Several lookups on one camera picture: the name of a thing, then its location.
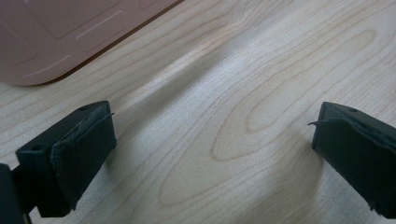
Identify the pink plastic tray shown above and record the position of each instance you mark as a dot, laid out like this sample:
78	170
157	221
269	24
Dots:
56	34

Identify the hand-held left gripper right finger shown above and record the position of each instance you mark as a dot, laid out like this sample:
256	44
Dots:
358	149

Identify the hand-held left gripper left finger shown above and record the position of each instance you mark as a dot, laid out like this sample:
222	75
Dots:
71	155

